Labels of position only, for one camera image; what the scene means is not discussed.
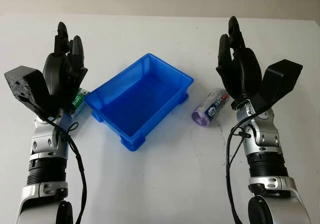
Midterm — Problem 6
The green white toothpaste box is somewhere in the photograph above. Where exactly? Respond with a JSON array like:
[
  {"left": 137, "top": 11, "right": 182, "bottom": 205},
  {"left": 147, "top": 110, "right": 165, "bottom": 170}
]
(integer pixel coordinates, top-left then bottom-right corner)
[{"left": 70, "top": 88, "right": 91, "bottom": 116}]

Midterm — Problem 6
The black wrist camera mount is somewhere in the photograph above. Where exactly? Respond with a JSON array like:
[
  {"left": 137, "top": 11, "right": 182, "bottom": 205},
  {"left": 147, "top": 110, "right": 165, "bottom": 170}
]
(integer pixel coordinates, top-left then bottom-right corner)
[
  {"left": 249, "top": 58, "right": 304, "bottom": 112},
  {"left": 4, "top": 65, "right": 62, "bottom": 118}
]

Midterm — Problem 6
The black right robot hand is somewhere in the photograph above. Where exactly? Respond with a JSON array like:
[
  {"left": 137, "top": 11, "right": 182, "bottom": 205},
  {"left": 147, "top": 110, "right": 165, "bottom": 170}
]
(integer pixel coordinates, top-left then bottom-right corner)
[{"left": 216, "top": 15, "right": 263, "bottom": 108}]

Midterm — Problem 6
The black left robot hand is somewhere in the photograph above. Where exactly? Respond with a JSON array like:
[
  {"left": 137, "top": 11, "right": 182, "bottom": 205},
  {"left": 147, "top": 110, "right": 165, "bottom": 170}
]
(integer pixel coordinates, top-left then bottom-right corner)
[{"left": 41, "top": 21, "right": 89, "bottom": 114}]

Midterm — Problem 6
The blue plastic tray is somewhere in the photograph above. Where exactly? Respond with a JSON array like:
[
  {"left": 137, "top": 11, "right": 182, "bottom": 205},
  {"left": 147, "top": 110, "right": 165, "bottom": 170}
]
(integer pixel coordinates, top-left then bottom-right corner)
[{"left": 83, "top": 52, "right": 195, "bottom": 153}]

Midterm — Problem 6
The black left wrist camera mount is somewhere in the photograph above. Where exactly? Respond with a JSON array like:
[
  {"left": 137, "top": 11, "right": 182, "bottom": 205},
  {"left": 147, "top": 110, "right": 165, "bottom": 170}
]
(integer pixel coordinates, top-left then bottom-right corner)
[{"left": 4, "top": 65, "right": 62, "bottom": 118}]

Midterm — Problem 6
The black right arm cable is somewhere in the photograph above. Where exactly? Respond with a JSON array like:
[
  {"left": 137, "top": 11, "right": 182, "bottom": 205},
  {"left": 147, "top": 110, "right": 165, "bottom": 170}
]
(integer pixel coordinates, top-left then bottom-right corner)
[{"left": 224, "top": 110, "right": 255, "bottom": 224}]

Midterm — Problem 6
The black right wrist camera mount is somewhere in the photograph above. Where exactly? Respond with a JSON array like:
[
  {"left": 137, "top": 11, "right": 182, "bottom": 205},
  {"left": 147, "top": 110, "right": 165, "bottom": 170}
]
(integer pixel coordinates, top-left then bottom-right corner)
[{"left": 249, "top": 58, "right": 304, "bottom": 112}]

